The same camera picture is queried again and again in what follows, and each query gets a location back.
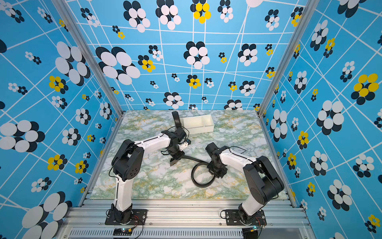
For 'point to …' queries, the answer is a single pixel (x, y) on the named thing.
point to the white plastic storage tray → (196, 124)
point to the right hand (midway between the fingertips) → (214, 173)
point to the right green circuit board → (250, 233)
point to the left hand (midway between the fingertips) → (180, 156)
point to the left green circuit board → (122, 231)
